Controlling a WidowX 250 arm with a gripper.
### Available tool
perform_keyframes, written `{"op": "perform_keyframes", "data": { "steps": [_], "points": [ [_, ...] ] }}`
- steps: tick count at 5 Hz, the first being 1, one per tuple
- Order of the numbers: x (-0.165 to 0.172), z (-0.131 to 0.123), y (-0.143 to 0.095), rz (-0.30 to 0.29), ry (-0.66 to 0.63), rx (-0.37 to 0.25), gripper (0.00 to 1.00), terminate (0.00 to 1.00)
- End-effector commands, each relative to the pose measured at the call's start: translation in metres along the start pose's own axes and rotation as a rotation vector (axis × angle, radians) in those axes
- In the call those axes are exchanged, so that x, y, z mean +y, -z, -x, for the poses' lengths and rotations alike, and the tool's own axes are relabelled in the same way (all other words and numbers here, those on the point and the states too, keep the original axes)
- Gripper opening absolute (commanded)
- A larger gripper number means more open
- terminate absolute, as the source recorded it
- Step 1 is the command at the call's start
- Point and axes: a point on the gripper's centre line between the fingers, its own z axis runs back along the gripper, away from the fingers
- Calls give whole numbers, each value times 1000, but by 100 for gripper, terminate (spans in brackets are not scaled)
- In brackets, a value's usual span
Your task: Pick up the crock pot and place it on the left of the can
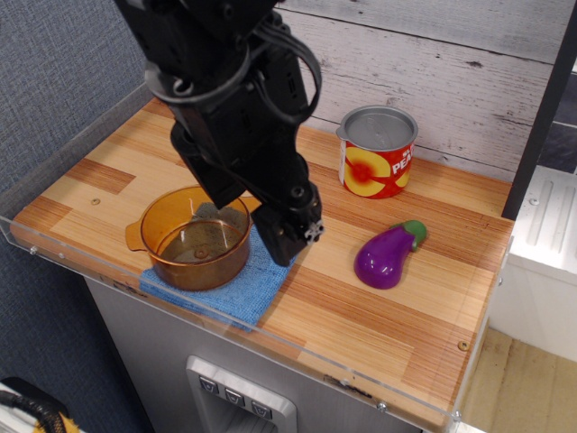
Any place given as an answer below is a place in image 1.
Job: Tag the amber glass crock pot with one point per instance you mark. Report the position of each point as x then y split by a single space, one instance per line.
192 243

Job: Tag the clear acrylic guard rail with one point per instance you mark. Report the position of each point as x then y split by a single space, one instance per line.
412 346

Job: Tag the blue folded cloth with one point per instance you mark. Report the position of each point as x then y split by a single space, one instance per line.
241 301

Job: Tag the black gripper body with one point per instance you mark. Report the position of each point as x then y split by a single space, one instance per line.
256 150

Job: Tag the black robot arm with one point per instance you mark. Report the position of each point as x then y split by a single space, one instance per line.
230 72

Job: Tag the white toy appliance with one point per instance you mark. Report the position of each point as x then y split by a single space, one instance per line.
535 300

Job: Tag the purple toy eggplant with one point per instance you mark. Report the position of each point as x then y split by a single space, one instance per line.
380 262

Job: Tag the black vertical post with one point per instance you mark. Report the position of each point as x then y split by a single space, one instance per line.
555 87

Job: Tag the grey toy fridge cabinet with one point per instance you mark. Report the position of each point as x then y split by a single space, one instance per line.
196 374

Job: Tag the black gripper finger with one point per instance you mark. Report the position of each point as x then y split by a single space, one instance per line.
283 238
221 190

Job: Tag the red peach can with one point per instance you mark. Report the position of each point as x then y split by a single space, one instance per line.
377 149

